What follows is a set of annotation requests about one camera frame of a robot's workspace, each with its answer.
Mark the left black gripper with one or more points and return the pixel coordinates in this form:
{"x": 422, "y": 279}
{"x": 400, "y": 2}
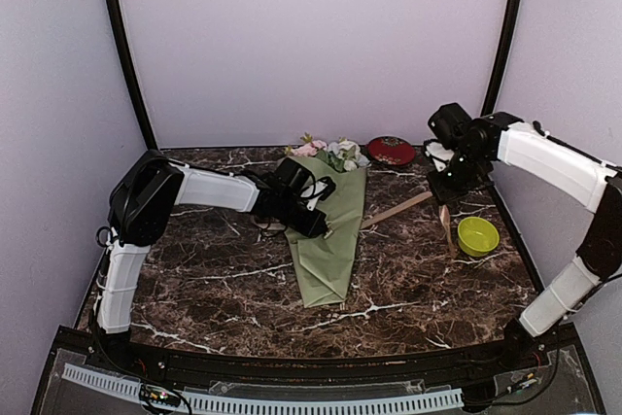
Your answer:
{"x": 310, "y": 229}

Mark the left black frame post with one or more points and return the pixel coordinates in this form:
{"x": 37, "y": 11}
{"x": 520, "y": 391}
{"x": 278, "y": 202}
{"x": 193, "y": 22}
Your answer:
{"x": 129, "y": 74}

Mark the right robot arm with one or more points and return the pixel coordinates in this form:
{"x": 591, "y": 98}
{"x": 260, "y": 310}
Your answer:
{"x": 464, "y": 151}

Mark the black frame post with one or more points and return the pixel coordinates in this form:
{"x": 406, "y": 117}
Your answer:
{"x": 129, "y": 74}
{"x": 509, "y": 20}

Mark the right black frame post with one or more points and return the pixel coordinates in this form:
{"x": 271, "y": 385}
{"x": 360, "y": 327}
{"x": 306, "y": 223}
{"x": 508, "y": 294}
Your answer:
{"x": 509, "y": 20}

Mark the lime green plastic bowl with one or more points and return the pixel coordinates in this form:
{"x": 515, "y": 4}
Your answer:
{"x": 477, "y": 236}

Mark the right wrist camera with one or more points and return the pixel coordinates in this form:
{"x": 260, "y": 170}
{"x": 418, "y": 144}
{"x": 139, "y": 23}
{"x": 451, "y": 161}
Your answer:
{"x": 437, "y": 154}

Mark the black front table rail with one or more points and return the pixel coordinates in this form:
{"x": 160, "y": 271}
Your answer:
{"x": 196, "y": 368}

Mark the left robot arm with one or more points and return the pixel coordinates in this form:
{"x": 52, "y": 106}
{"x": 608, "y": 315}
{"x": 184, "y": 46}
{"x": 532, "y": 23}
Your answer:
{"x": 142, "y": 202}

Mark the white fake flower stem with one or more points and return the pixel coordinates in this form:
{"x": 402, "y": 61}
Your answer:
{"x": 346, "y": 155}

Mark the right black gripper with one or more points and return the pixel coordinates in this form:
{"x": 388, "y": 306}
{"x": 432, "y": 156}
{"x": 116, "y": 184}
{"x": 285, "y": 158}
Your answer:
{"x": 442, "y": 192}

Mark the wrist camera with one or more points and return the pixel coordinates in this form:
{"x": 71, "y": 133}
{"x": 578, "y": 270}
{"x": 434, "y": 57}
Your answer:
{"x": 437, "y": 154}
{"x": 320, "y": 190}

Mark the green and pink wrapping paper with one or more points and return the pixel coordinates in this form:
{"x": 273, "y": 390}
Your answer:
{"x": 323, "y": 265}

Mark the pink rose fake flower stem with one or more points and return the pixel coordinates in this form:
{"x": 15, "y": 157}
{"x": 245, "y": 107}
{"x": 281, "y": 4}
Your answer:
{"x": 309, "y": 148}

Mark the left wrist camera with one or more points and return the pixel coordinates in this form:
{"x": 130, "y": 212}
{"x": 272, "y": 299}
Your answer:
{"x": 320, "y": 190}

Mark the tan ribbon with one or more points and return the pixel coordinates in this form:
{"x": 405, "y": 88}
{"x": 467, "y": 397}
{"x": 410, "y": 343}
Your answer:
{"x": 422, "y": 204}

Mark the red floral plate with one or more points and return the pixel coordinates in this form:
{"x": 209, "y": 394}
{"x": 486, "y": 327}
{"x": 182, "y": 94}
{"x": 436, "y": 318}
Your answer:
{"x": 390, "y": 150}

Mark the white slotted cable duct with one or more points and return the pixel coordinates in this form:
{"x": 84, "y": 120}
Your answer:
{"x": 233, "y": 398}

